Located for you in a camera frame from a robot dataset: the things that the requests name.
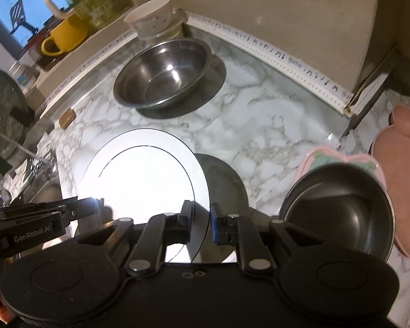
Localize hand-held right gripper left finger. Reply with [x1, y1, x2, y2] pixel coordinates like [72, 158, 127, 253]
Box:
[76, 200, 194, 276]

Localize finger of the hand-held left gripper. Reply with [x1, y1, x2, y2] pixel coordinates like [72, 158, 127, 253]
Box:
[60, 197, 105, 226]

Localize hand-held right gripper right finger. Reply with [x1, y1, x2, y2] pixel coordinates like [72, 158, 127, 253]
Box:
[210, 203, 329, 276]

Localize white round plate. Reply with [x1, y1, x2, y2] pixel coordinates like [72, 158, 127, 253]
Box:
[78, 128, 210, 264]

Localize pink heart-shaped plate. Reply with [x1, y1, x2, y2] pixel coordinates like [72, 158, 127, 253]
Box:
[298, 144, 383, 187]

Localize small steel bowl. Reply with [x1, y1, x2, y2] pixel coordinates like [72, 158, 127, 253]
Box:
[279, 163, 396, 261]

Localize large steel bowl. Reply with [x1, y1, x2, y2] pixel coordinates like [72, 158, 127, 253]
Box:
[113, 37, 212, 109]

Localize pink heart-shaped bowl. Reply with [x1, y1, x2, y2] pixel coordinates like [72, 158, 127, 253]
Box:
[368, 104, 410, 257]

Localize chrome faucet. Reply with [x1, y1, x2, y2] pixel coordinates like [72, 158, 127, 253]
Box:
[19, 148, 60, 192]

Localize brown soap bar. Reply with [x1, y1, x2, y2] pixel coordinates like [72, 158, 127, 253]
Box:
[59, 109, 77, 130]

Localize green perforated pot lid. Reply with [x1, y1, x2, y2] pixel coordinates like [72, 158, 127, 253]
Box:
[0, 66, 36, 162]

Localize small white bottle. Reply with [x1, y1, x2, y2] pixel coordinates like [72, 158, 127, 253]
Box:
[10, 56, 38, 91]

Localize yellow mug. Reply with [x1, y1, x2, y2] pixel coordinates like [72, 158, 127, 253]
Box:
[41, 14, 90, 57]

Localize music note edge strip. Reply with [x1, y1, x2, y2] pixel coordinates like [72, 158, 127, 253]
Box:
[46, 11, 354, 115]

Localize beige plastic container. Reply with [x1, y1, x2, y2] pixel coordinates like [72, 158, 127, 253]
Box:
[137, 8, 188, 40]

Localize white floral bowl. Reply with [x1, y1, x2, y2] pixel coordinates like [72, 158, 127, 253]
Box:
[124, 0, 173, 37]

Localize green glass pitcher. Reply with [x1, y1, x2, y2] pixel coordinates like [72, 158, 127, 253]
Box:
[44, 0, 139, 31]

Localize window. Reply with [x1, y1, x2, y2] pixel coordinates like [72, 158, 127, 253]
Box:
[0, 0, 74, 53]

